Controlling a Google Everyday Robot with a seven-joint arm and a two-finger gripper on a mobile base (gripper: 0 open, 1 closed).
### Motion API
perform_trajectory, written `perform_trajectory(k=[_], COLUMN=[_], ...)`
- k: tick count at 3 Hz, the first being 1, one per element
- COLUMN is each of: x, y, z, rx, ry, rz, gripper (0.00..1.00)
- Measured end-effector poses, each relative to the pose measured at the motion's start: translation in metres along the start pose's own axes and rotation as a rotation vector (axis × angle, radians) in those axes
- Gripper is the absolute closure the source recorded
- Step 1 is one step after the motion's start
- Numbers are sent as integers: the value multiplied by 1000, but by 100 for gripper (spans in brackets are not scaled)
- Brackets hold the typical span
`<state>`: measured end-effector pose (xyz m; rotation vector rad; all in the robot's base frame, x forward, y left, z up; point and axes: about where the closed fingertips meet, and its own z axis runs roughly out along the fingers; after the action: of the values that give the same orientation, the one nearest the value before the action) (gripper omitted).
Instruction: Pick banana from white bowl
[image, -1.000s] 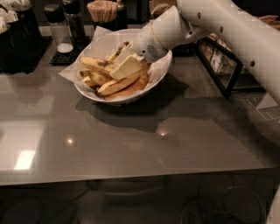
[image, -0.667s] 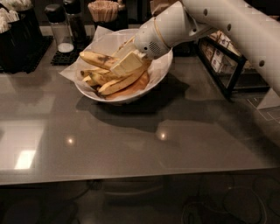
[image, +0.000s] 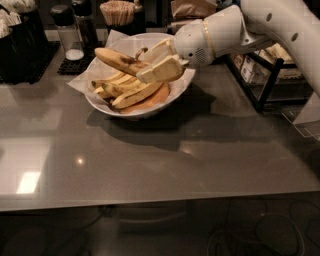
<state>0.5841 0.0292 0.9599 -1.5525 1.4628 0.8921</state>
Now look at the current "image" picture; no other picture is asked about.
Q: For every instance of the long lower yellow banana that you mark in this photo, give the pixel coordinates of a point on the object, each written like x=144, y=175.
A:
x=135, y=95

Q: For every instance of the yellow banana bunch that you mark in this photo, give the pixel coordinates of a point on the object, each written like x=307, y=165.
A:
x=116, y=85

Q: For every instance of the brown napkin dispenser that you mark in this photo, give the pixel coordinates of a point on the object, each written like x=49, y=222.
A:
x=185, y=11

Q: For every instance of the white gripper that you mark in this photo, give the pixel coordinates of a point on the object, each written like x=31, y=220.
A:
x=190, y=43

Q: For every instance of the orange fruit at bowl front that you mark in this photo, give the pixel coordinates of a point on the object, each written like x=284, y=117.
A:
x=158, y=96

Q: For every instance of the black condiment caddy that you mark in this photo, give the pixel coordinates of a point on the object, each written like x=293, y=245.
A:
x=23, y=49

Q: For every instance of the white paper bowl liner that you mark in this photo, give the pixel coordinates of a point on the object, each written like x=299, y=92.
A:
x=100, y=71

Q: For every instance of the cup of wooden stirrers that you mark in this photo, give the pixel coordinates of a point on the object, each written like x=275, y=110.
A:
x=118, y=15

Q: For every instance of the white bowl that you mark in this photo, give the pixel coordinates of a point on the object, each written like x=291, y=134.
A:
x=140, y=113

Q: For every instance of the dark glass shaker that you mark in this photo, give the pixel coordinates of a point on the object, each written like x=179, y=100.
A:
x=83, y=14

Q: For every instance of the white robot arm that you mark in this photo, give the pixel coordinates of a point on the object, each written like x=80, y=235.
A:
x=244, y=28

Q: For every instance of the yellow spotted banana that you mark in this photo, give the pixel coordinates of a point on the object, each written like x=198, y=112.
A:
x=120, y=61

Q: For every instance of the black wire packet rack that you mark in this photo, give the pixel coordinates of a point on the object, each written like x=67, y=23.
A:
x=269, y=77

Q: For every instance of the small black rubber mat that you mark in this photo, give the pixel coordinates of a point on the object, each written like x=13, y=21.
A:
x=68, y=67

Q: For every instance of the glass sugar shaker black lid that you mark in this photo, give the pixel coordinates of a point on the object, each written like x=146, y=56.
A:
x=66, y=27

